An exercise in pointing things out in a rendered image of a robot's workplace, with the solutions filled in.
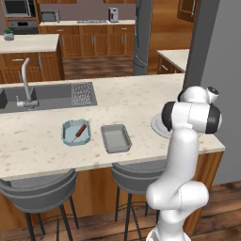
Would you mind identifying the wooden island cupboards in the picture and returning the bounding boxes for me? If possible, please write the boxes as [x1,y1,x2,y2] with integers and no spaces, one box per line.
[0,36,66,85]

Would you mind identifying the small potted plant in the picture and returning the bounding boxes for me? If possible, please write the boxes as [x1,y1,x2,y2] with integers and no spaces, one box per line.
[3,28,15,42]

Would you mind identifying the silver coffee machine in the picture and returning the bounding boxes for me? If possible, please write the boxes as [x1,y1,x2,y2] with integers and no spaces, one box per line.
[108,7,120,24]

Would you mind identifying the wooden side cupboard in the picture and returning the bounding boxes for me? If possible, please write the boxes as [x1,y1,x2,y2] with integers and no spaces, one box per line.
[156,55,185,75]

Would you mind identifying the wooden wall cupboard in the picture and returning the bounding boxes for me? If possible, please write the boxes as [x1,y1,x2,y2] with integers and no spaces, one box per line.
[176,0,200,24]

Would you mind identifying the wooden base cupboards run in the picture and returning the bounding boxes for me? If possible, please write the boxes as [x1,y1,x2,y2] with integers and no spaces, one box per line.
[39,24,137,59]

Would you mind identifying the grey fridge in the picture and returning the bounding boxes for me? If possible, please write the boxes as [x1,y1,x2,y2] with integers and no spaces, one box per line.
[132,0,153,76]

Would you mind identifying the grey bar stool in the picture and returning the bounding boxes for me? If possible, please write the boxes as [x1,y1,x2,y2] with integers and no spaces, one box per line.
[110,158,169,241]
[0,168,80,241]

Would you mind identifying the silver microwave oven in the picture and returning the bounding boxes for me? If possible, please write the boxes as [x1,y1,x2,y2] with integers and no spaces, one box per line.
[1,0,37,19]

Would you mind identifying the large white plate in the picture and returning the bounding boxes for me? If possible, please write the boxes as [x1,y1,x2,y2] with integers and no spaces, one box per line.
[150,112,203,140]

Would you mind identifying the light blue tupperware container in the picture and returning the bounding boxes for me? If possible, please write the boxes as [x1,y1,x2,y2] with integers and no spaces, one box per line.
[60,119,92,147]

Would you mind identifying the silver toaster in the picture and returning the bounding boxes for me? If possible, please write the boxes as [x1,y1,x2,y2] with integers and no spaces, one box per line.
[40,10,61,24]

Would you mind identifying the brown sausage on skewer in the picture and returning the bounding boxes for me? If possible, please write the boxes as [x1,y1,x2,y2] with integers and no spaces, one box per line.
[72,123,88,143]

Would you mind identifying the black wall oven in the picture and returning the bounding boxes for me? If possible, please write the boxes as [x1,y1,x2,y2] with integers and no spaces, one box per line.
[6,20,40,36]

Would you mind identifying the grey rectangular tupperware container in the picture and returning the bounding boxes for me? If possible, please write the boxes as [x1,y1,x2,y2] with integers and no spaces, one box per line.
[100,123,133,154]

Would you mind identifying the wooden wall cupboards run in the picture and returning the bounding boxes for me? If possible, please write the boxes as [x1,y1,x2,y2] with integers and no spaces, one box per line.
[36,0,137,5]

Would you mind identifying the steel hob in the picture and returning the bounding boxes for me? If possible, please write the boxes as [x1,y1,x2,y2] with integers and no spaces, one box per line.
[76,20,108,25]

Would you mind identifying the grey kitchen sink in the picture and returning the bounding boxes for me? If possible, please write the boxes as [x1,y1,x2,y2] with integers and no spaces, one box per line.
[0,81,98,115]

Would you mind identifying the silver sink tap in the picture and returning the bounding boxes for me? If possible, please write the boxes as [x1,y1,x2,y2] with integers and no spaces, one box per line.
[16,56,40,110]

